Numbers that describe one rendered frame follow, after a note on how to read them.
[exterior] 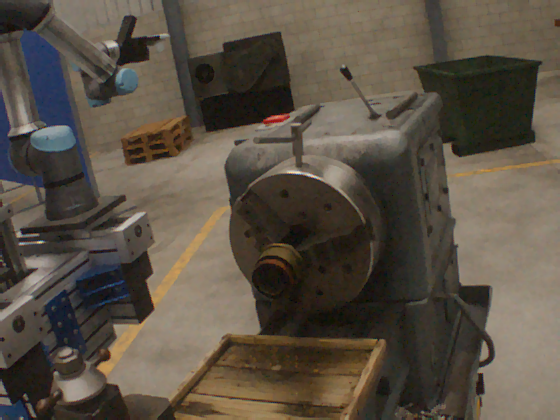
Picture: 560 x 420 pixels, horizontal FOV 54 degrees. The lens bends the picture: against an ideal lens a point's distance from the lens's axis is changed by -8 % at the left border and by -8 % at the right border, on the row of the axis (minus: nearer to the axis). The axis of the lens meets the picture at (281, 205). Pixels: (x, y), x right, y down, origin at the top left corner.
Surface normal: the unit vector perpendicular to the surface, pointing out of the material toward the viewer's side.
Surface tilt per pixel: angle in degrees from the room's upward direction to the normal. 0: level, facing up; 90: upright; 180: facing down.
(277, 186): 90
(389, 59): 90
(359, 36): 90
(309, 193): 90
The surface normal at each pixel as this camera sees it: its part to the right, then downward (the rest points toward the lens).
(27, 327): 0.94, -0.09
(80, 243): -0.28, 0.33
